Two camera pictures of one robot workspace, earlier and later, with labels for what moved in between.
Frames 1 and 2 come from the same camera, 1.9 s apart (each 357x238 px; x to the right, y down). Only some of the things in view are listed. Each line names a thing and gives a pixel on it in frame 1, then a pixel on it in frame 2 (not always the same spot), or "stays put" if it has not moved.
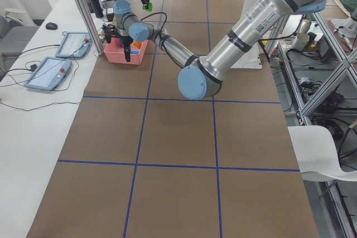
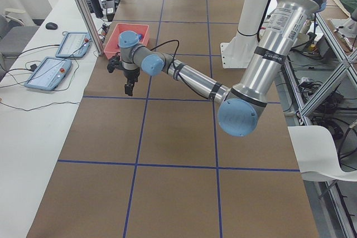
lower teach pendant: x=49 y=73 stays put
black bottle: x=97 y=8 stays put
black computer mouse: x=51 y=25 stays put
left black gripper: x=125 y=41 -> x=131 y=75
